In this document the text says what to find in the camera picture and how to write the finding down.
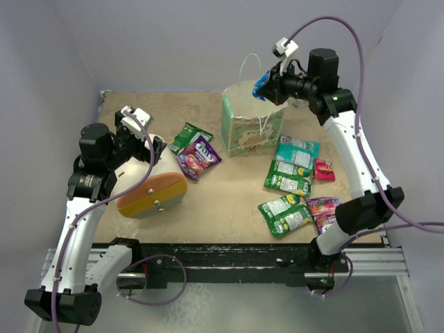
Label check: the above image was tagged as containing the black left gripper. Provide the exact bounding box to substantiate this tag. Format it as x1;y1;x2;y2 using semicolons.
104;112;165;170

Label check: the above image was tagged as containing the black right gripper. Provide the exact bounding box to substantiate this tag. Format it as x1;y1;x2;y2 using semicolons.
257;59;318;106

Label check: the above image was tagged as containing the blue M&M's candy packet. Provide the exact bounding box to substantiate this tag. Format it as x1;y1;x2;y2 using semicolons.
253;71;270;101

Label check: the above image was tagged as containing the green paper gift bag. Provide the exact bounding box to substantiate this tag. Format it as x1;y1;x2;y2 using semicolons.
221;67;289;157

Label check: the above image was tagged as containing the teal snack packet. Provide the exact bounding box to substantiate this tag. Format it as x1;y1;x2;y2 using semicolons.
275;134;320;171

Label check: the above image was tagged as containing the red candy packet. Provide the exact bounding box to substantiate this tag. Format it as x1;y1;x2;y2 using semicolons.
314;158;336;182

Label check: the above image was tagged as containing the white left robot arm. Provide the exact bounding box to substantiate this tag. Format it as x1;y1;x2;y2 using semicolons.
24;106;166;332

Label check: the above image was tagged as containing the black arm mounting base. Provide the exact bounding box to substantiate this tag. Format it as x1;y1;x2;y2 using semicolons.
120;243;349;290

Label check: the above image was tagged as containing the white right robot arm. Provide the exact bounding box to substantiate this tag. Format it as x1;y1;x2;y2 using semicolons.
253;47;404;271

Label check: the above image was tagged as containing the purple Fox's bag left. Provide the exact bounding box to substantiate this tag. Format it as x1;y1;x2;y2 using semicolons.
176;135;222;180

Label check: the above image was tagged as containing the purple fox's bag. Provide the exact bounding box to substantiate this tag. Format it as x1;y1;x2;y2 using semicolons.
176;135;222;180
307;197;341;235

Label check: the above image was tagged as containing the purple Fox's bag right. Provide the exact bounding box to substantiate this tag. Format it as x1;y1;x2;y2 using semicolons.
307;197;341;235

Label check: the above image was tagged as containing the clear tape roll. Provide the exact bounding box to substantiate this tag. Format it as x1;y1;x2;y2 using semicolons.
289;98;308;109

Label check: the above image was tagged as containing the green snack packet left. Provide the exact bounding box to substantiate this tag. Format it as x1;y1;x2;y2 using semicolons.
169;122;214;155

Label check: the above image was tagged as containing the green snack packet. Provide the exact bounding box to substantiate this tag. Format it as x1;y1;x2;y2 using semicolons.
169;122;214;155
264;160;312;198
257;194;314;239

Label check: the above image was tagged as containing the white orange toy drawer box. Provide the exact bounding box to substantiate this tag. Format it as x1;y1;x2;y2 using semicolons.
112;148;187;219

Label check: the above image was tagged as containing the green snack packet upper right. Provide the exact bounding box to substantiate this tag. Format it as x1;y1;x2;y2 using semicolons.
264;160;312;198

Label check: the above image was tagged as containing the green snack packet lower right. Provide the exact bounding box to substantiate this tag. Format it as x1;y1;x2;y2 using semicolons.
257;194;314;239

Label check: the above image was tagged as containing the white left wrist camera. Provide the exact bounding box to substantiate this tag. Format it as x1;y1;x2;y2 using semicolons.
115;105;153;140

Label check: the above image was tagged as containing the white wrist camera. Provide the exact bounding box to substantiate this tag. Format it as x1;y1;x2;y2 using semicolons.
115;105;153;140
272;37;299;76

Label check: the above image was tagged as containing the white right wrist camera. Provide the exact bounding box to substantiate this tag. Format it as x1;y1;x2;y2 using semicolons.
272;37;299;76

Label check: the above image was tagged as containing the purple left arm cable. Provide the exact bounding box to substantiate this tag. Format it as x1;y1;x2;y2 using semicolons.
51;110;155;333

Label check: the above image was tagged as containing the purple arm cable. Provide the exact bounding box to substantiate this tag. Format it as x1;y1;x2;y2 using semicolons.
51;110;155;333
286;15;444;250

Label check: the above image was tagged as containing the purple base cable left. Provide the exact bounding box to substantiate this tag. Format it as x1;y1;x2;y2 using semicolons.
115;254;188;307

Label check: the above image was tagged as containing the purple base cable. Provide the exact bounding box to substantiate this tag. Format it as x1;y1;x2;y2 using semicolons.
115;254;188;307
309;255;355;298

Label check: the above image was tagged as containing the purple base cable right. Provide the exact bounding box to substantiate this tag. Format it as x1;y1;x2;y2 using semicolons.
309;255;355;298

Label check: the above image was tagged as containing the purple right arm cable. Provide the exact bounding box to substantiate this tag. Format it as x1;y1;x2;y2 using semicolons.
286;15;444;250

